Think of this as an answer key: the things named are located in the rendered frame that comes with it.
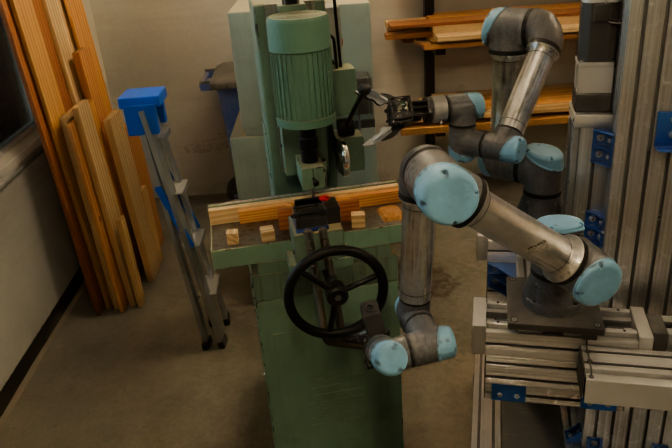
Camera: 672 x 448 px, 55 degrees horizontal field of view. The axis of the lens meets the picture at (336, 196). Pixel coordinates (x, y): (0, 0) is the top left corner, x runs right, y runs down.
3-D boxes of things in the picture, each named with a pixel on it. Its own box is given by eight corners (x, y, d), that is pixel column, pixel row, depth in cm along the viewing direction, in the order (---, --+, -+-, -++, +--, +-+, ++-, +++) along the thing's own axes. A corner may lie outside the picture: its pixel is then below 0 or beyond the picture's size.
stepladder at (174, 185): (193, 354, 292) (112, 102, 244) (201, 322, 315) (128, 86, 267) (229, 348, 291) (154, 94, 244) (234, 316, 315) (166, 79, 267)
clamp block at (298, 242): (295, 265, 180) (292, 236, 177) (289, 243, 193) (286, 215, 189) (347, 257, 182) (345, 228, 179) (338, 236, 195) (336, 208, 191)
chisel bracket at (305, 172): (303, 195, 196) (301, 169, 192) (297, 178, 208) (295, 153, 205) (327, 192, 197) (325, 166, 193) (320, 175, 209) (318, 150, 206)
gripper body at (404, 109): (388, 96, 174) (431, 91, 176) (382, 104, 183) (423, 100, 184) (392, 123, 173) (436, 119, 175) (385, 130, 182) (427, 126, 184)
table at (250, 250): (213, 287, 178) (210, 268, 176) (212, 238, 206) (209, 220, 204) (426, 254, 187) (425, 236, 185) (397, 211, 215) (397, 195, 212)
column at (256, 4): (275, 222, 223) (250, 5, 194) (270, 197, 243) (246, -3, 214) (340, 213, 226) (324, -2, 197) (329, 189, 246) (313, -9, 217)
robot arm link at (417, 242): (390, 132, 146) (385, 318, 165) (403, 148, 136) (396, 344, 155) (440, 130, 147) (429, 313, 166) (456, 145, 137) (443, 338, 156)
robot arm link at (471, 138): (477, 168, 181) (478, 130, 177) (442, 160, 188) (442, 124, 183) (490, 159, 186) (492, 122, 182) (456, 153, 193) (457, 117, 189)
